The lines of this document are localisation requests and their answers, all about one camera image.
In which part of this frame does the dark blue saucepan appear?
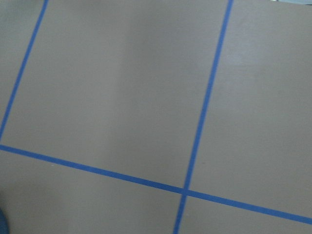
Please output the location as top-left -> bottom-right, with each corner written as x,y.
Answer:
0,210 -> 10,234

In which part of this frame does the brown paper table mat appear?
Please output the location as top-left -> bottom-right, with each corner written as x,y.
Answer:
0,0 -> 312,234

